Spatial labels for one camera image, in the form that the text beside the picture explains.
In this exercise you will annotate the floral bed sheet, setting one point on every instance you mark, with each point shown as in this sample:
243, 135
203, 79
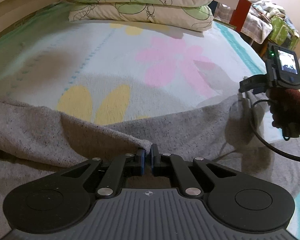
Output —
108, 72

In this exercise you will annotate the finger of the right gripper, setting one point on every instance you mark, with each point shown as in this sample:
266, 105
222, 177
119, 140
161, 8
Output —
257, 83

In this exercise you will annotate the right hand dark glove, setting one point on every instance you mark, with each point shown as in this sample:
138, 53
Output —
286, 107

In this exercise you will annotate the lower floral pillow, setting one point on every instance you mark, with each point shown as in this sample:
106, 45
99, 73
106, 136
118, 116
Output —
192, 18

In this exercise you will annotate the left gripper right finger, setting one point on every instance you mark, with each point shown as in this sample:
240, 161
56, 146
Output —
237, 200

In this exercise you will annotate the cluttered bedding pile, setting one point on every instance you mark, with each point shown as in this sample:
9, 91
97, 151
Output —
266, 18

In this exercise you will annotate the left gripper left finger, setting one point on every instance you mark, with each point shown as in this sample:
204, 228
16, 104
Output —
62, 199

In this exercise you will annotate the grey knit pants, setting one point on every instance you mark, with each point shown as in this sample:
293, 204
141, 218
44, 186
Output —
37, 141

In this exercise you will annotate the green patterned bag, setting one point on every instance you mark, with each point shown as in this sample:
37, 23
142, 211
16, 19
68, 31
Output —
283, 35

